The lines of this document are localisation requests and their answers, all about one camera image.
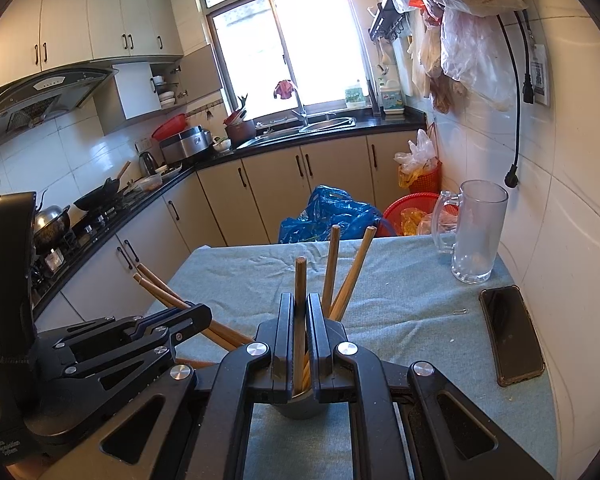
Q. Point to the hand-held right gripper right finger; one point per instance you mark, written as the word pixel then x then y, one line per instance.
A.
pixel 316 340

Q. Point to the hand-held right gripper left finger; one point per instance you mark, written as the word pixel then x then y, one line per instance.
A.
pixel 286 340

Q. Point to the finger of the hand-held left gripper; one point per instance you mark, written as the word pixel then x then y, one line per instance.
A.
pixel 195 322
pixel 150 317

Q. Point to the black utensil holder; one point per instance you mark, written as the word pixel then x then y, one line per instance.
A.
pixel 300 410

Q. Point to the small white container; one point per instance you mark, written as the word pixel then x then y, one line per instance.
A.
pixel 54 260

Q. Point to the steel pot with lid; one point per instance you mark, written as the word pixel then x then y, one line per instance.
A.
pixel 52 225

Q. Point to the grey-green table cloth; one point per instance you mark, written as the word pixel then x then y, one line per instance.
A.
pixel 405 300

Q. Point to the gas stove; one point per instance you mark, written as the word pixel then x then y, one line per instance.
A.
pixel 100 222

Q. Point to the black wok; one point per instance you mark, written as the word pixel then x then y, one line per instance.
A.
pixel 97 197

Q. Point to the blue plastic bag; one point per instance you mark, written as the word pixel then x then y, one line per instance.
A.
pixel 330 215

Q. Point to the metal paper clip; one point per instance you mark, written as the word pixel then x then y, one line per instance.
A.
pixel 460 312

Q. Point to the red plastic basin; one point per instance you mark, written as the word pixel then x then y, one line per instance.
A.
pixel 397 212

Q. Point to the steel electric kettle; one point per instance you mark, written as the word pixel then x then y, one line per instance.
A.
pixel 148 164

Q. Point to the grey range hood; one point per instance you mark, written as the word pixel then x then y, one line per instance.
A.
pixel 45 95

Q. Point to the silver rice cooker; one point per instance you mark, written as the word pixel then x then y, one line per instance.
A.
pixel 185 147

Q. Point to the small white bowl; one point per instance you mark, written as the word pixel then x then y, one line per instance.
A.
pixel 221 146

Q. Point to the red colander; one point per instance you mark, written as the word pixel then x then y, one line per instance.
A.
pixel 167 127

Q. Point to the brown clay pot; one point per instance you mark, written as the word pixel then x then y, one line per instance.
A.
pixel 241 135

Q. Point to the clear glass mug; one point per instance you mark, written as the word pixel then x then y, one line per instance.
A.
pixel 475 230

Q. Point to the red mesh basket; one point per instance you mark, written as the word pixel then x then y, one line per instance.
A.
pixel 425 180

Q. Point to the black smartphone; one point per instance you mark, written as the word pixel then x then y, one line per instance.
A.
pixel 512 335

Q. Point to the steel sink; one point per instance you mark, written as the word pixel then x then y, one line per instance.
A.
pixel 325 124

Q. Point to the clear plastic bags in basket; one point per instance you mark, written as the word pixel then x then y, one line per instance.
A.
pixel 420 150

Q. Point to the stack of white bowls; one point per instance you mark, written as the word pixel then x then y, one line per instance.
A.
pixel 166 96

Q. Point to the black kitchen countertop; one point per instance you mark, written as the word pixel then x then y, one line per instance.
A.
pixel 390 121

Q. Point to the steel faucet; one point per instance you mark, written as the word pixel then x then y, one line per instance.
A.
pixel 300 105

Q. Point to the green label bottle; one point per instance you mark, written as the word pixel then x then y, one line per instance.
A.
pixel 356 96

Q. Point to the pink rag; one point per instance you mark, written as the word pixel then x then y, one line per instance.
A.
pixel 283 89

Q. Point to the white detergent bottle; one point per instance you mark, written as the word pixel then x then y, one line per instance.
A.
pixel 392 97

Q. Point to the beige upper cabinets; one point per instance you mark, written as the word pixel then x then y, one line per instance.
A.
pixel 105 15

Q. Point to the white cutting board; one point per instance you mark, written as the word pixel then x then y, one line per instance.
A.
pixel 405 70

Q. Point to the kitchen window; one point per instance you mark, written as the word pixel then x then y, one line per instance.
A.
pixel 310 50

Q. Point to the crumpled clear plastic bag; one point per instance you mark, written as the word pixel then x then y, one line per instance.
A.
pixel 470 55

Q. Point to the wall hook rack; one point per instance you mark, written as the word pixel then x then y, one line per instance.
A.
pixel 387 22

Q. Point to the white wall card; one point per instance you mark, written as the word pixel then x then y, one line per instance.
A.
pixel 540 75

